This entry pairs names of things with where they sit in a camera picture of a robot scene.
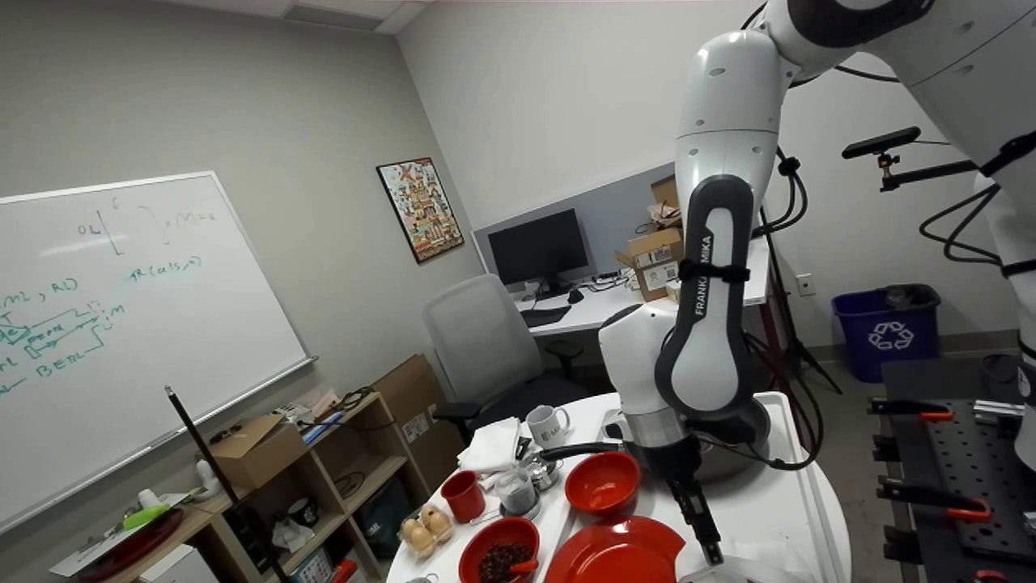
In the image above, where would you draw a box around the black workbench table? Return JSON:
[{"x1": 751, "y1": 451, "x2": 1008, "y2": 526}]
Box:
[{"x1": 879, "y1": 355, "x2": 1036, "y2": 583}]

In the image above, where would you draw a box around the red shallow dish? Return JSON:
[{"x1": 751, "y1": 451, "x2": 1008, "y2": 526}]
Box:
[{"x1": 74, "y1": 508, "x2": 189, "y2": 580}]

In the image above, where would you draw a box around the green plastic item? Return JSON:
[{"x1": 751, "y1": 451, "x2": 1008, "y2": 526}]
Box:
[{"x1": 120, "y1": 499, "x2": 174, "y2": 532}]

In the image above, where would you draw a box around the empty red bowl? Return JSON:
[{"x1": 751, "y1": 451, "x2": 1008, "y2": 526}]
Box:
[{"x1": 564, "y1": 451, "x2": 646, "y2": 523}]

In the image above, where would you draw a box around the stack of books and papers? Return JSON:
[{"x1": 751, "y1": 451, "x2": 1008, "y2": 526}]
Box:
[{"x1": 271, "y1": 390, "x2": 353, "y2": 447}]

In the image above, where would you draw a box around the red bowl with dark food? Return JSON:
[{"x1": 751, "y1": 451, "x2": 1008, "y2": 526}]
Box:
[{"x1": 455, "y1": 514, "x2": 545, "y2": 583}]

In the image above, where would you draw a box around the white plastic tray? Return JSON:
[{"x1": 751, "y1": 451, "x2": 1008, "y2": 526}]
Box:
[{"x1": 536, "y1": 390, "x2": 842, "y2": 583}]

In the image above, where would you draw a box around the thin black pole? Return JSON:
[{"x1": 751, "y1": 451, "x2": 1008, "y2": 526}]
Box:
[{"x1": 163, "y1": 385, "x2": 279, "y2": 583}]

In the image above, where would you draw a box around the small brown cardboard box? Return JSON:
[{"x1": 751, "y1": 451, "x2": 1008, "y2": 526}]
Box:
[{"x1": 208, "y1": 414, "x2": 314, "y2": 496}]

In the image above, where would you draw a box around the white mug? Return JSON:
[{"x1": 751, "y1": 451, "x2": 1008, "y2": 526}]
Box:
[{"x1": 522, "y1": 403, "x2": 572, "y2": 451}]

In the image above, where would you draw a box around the black stereo camera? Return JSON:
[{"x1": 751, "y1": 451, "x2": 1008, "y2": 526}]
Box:
[{"x1": 838, "y1": 123, "x2": 926, "y2": 161}]

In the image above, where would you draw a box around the large red plate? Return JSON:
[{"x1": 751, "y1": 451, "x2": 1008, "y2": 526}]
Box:
[{"x1": 545, "y1": 514, "x2": 688, "y2": 583}]

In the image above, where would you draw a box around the framed colourful poster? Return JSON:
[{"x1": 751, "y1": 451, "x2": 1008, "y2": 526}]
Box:
[{"x1": 372, "y1": 156, "x2": 468, "y2": 268}]

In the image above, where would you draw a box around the open cardboard box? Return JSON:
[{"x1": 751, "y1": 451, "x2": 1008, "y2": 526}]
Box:
[{"x1": 618, "y1": 225, "x2": 686, "y2": 305}]

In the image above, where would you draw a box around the white napkin stack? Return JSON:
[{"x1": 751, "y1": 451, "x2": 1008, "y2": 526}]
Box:
[{"x1": 455, "y1": 414, "x2": 530, "y2": 477}]

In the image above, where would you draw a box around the red cup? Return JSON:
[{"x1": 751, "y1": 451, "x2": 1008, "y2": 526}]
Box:
[{"x1": 438, "y1": 471, "x2": 488, "y2": 530}]

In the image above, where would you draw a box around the large brown cardboard box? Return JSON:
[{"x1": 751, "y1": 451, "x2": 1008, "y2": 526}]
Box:
[{"x1": 370, "y1": 355, "x2": 468, "y2": 491}]

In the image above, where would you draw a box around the black camera stand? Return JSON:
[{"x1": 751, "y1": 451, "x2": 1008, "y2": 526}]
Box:
[{"x1": 877, "y1": 150, "x2": 982, "y2": 196}]

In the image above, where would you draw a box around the blue recycling bin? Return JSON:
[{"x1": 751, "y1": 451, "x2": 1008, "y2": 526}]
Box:
[{"x1": 830, "y1": 283, "x2": 945, "y2": 385}]

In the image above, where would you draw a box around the metal shaker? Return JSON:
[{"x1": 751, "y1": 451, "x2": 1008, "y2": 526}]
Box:
[
  {"x1": 525, "y1": 454, "x2": 564, "y2": 496},
  {"x1": 495, "y1": 471, "x2": 542, "y2": 520}
]

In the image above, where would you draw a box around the small white bottle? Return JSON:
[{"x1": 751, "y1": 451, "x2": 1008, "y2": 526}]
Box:
[{"x1": 190, "y1": 458, "x2": 219, "y2": 499}]

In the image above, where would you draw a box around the tan cardboard box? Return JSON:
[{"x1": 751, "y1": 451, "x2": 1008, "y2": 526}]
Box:
[{"x1": 644, "y1": 172, "x2": 683, "y2": 232}]

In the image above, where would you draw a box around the grey desk partition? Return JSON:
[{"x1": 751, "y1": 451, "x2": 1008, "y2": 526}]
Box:
[{"x1": 473, "y1": 167, "x2": 679, "y2": 284}]

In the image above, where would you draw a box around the black computer monitor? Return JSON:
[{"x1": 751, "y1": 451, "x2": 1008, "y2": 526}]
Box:
[{"x1": 482, "y1": 206, "x2": 591, "y2": 301}]

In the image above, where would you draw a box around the round white table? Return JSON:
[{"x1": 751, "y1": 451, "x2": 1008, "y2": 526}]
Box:
[{"x1": 383, "y1": 390, "x2": 853, "y2": 583}]

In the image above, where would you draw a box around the wall whiteboard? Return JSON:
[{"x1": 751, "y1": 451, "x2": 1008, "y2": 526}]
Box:
[{"x1": 0, "y1": 170, "x2": 317, "y2": 539}]

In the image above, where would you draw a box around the black keyboard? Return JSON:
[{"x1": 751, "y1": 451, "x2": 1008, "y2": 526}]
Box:
[{"x1": 519, "y1": 305, "x2": 575, "y2": 330}]

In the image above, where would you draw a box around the grey office chair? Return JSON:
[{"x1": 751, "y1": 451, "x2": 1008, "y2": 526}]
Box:
[{"x1": 422, "y1": 274, "x2": 591, "y2": 440}]

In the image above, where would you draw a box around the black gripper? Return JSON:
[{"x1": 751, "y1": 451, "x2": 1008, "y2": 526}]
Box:
[{"x1": 644, "y1": 430, "x2": 724, "y2": 568}]

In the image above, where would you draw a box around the beige bread roll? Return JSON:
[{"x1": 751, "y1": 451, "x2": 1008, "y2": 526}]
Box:
[
  {"x1": 416, "y1": 503, "x2": 455, "y2": 545},
  {"x1": 398, "y1": 514, "x2": 434, "y2": 562}
]

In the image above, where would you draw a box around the wooden shelf unit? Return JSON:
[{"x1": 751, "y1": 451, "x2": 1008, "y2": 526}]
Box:
[{"x1": 45, "y1": 390, "x2": 434, "y2": 583}]

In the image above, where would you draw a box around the white office desk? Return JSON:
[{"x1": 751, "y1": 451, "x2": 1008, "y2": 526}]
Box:
[{"x1": 516, "y1": 236, "x2": 774, "y2": 346}]

